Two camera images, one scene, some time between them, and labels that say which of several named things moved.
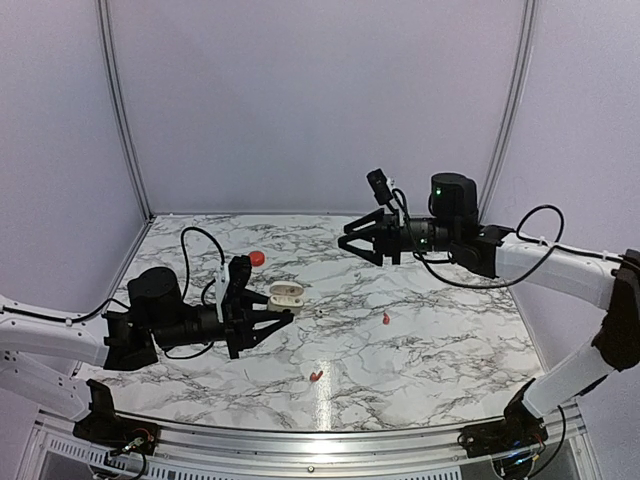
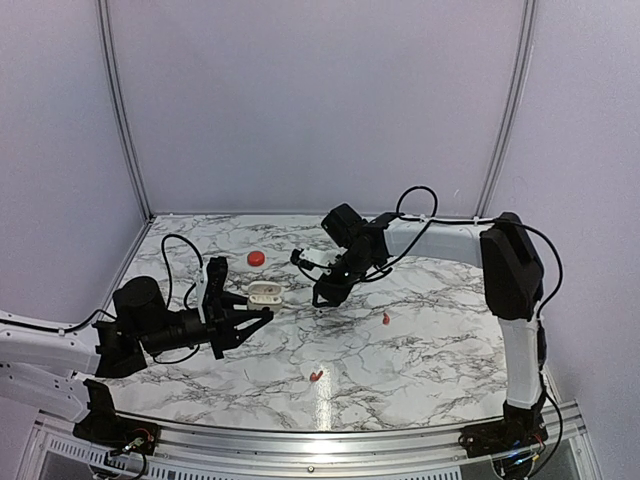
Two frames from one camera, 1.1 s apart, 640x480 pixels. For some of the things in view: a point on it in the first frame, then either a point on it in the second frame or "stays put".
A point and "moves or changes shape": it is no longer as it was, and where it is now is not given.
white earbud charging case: (286, 295) moves or changes shape
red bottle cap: (257, 258) stays put
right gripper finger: (366, 221) -> (323, 290)
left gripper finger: (258, 302) -> (233, 304)
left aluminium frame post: (105, 21) stays put
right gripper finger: (374, 256) -> (334, 293)
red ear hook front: (315, 377) stays put
